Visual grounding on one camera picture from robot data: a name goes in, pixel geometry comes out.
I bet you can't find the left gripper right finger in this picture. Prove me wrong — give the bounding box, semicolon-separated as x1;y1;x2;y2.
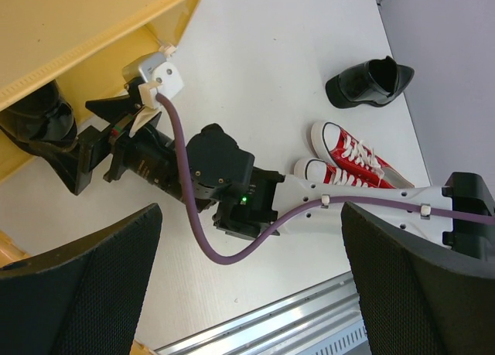
341;203;494;354

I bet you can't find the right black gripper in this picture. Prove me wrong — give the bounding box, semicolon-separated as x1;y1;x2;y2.
32;94;162;196

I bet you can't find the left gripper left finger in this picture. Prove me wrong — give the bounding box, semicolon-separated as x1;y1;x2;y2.
1;203;162;354

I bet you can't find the black loafer shoe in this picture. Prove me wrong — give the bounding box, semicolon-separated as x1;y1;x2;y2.
325;56;415;109
1;81;77;156

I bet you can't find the yellow cabinet door panel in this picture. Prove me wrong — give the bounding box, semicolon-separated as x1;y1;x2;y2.
0;230;30;268

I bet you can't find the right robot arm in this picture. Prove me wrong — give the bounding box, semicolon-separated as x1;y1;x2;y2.
33;96;494;265

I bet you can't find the yellow shoe cabinet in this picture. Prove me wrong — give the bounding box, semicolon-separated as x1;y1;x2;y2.
1;0;201;178

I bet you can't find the red canvas sneaker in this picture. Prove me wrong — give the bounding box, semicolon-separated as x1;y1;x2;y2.
310;121;415;189
293;159;377;188

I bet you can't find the white slotted cable duct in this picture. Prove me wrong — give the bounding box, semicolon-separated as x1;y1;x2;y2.
299;319;367;355

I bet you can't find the aluminium front rail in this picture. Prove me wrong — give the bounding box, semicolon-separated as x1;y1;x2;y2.
156;271;363;354

